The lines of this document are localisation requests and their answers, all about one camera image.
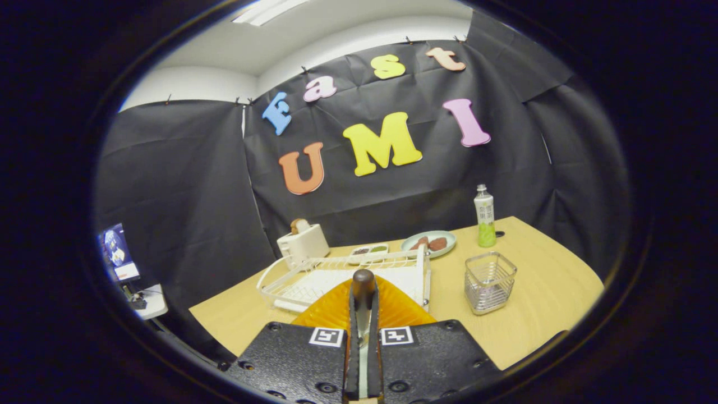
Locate white side table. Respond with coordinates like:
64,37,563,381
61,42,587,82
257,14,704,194
127,283,169,320

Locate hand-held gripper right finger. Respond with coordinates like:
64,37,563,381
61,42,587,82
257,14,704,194
367,276,503,404

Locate white sauce dish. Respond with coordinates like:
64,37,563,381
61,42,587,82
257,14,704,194
347,244,389,265

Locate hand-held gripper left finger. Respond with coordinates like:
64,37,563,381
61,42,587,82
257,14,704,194
227,276,361,404

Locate ceiling light panel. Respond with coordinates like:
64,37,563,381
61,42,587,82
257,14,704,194
233,0,310,26

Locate green drink bottle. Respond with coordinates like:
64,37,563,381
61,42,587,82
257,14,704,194
474,184,497,248

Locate metal wire basket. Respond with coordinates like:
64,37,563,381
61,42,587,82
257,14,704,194
464,251,518,315

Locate dark-handled metal spoon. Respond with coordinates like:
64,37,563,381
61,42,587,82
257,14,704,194
351,269,377,400

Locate computer monitor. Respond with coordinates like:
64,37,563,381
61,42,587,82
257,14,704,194
98,223,141,284

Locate white toaster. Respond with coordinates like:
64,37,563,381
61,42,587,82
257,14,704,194
277,223,330,270

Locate pale green plate with meat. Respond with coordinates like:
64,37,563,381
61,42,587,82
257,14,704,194
401,230,457,259

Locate white wire dish rack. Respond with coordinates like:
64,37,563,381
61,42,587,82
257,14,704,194
257,244,431,313

